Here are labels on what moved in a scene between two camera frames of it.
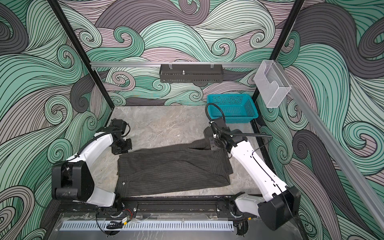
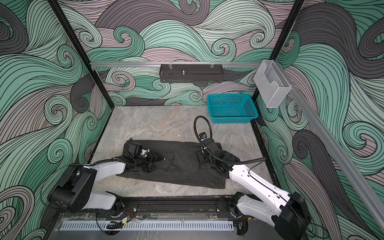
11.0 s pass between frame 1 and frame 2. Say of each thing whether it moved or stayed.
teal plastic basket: stayed
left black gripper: moved
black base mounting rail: stayed
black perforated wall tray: stayed
